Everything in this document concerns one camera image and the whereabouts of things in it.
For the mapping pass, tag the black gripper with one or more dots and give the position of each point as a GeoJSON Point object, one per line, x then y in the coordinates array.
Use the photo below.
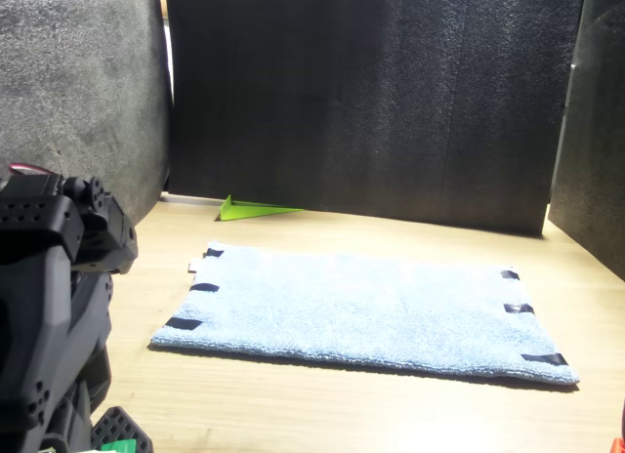
{"type": "Point", "coordinates": [114, 238]}

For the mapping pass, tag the light blue towel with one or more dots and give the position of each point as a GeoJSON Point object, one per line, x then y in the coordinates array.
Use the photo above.
{"type": "Point", "coordinates": [366, 316]}

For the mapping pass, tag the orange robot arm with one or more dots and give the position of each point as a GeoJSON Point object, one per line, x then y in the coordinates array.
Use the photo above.
{"type": "Point", "coordinates": [620, 447]}

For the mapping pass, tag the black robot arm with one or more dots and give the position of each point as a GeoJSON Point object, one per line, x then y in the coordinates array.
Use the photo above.
{"type": "Point", "coordinates": [39, 301]}

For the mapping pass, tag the green clamp at black arm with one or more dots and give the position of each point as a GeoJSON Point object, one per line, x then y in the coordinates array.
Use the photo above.
{"type": "Point", "coordinates": [119, 447]}

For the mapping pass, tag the grey foam panel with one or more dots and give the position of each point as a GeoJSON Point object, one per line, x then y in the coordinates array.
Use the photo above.
{"type": "Point", "coordinates": [73, 82]}

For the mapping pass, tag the wide black foam panel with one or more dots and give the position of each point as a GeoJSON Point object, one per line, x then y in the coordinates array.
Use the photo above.
{"type": "Point", "coordinates": [366, 106]}

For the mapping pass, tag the narrow black foam panel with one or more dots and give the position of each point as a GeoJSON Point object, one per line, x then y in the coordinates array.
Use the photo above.
{"type": "Point", "coordinates": [600, 131]}

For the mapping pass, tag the green plastic wedge bracket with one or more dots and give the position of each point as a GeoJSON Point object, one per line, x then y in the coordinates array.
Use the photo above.
{"type": "Point", "coordinates": [239, 212]}

